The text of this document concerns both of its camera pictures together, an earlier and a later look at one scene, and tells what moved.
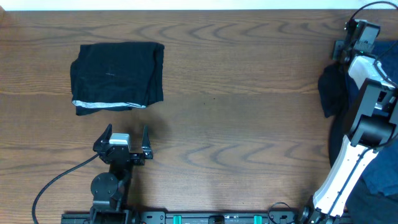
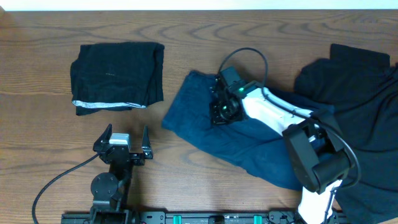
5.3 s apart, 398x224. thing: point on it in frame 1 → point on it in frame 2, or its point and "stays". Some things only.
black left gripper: (147, 153) stays
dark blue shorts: (377, 201) → (264, 150)
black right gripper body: (339, 48) → (222, 114)
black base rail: (200, 217) stays
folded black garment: (117, 76) stays
